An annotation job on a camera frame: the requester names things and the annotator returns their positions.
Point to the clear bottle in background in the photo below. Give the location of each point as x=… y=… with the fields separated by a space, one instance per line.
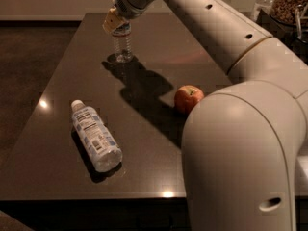
x=260 y=5

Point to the lying clear water bottle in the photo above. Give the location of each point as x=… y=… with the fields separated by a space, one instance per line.
x=101 y=147

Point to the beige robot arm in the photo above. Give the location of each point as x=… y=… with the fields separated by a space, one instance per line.
x=239 y=144

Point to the clear water bottle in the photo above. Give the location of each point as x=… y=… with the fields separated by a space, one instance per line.
x=122 y=43
x=101 y=147

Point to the red apple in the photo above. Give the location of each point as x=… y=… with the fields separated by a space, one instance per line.
x=186 y=98

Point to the jar of granola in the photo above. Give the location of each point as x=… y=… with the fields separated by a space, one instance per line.
x=284 y=10

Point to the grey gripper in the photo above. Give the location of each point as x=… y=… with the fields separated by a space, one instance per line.
x=126 y=4

